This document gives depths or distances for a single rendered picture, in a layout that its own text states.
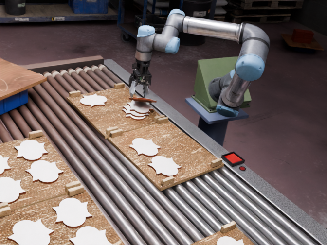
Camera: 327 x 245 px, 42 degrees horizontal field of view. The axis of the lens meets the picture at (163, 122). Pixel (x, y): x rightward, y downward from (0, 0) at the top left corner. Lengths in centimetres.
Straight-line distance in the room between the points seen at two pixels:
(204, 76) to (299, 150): 182
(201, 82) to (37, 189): 118
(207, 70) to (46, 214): 130
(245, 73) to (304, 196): 180
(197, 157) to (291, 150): 217
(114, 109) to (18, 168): 64
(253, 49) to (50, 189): 99
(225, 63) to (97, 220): 135
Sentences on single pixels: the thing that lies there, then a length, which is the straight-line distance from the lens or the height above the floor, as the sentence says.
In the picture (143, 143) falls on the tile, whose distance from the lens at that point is 192.
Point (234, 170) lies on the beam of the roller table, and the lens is 191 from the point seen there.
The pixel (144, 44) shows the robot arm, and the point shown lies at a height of 132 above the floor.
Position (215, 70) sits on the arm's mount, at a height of 106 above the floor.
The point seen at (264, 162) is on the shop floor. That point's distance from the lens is 372.
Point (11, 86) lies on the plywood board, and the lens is 216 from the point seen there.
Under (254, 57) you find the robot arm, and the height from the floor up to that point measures 138.
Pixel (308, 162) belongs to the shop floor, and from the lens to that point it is 392.
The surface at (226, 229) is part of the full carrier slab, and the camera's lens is 156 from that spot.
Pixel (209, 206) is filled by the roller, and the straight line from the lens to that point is 169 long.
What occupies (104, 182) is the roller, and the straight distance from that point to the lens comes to 173.
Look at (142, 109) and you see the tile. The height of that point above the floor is 97.
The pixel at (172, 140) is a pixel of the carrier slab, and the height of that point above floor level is 94.
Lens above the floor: 200
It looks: 30 degrees down
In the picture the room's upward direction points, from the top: 8 degrees clockwise
